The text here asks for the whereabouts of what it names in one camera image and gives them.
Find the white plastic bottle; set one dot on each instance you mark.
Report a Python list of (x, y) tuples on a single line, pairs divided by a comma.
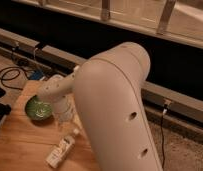
[(59, 152)]

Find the blue plug box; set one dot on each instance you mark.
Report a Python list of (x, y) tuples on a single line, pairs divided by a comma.
[(36, 75)]

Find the green ceramic bowl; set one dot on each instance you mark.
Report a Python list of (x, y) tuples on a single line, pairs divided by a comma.
[(37, 110)]

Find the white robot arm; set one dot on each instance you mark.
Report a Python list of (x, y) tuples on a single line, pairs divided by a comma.
[(107, 95)]

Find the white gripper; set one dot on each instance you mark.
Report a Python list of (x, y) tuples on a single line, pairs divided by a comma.
[(63, 110)]

